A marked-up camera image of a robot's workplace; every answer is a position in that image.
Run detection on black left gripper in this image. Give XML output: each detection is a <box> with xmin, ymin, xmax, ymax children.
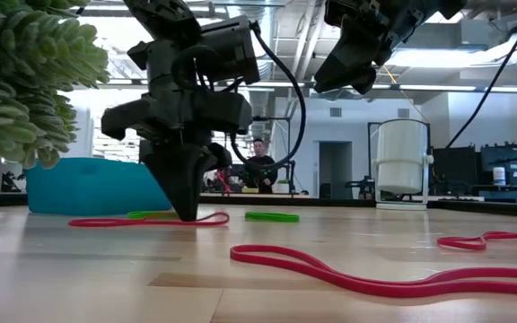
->
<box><xmin>101</xmin><ymin>39</ymin><xmax>255</xmax><ymax>223</ymax></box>

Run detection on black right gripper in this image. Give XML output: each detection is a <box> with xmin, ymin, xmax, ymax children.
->
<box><xmin>313</xmin><ymin>0</ymin><xmax>422</xmax><ymax>96</ymax></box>

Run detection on green rubber band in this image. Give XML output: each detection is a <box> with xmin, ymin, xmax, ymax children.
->
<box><xmin>244</xmin><ymin>211</ymin><xmax>301</xmax><ymax>224</ymax></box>
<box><xmin>127</xmin><ymin>210</ymin><xmax>181</xmax><ymax>222</ymax></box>

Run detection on red rubber band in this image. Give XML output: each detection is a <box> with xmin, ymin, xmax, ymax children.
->
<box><xmin>67</xmin><ymin>211</ymin><xmax>231</xmax><ymax>229</ymax></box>
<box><xmin>229</xmin><ymin>243</ymin><xmax>517</xmax><ymax>300</ymax></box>
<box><xmin>436</xmin><ymin>230</ymin><xmax>517</xmax><ymax>252</ymax></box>

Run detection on teal plastic bin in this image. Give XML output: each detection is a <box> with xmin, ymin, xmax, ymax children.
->
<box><xmin>24</xmin><ymin>156</ymin><xmax>173</xmax><ymax>215</ymax></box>

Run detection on person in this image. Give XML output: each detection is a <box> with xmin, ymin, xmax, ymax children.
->
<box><xmin>239</xmin><ymin>137</ymin><xmax>280</xmax><ymax>196</ymax></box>

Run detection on black computer monitors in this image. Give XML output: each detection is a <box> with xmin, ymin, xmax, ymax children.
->
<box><xmin>432</xmin><ymin>142</ymin><xmax>517</xmax><ymax>191</ymax></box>

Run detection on white bottle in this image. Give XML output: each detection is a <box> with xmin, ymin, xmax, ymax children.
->
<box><xmin>492</xmin><ymin>166</ymin><xmax>508</xmax><ymax>187</ymax></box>

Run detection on artificial green potted plant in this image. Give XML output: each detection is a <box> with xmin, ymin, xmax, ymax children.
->
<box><xmin>0</xmin><ymin>0</ymin><xmax>111</xmax><ymax>247</ymax></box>

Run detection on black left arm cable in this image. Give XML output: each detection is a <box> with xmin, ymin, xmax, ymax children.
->
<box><xmin>228</xmin><ymin>21</ymin><xmax>308</xmax><ymax>172</ymax></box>

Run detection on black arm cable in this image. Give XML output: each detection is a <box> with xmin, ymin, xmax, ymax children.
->
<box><xmin>228</xmin><ymin>21</ymin><xmax>308</xmax><ymax>172</ymax></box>
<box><xmin>445</xmin><ymin>0</ymin><xmax>517</xmax><ymax>150</ymax></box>

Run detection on white cylinder in bracket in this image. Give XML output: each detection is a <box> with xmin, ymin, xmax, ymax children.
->
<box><xmin>371</xmin><ymin>118</ymin><xmax>435</xmax><ymax>211</ymax></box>

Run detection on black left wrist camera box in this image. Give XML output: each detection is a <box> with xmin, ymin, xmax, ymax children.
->
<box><xmin>198</xmin><ymin>14</ymin><xmax>261</xmax><ymax>87</ymax></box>

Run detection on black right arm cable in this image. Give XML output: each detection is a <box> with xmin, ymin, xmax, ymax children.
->
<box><xmin>445</xmin><ymin>0</ymin><xmax>517</xmax><ymax>150</ymax></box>

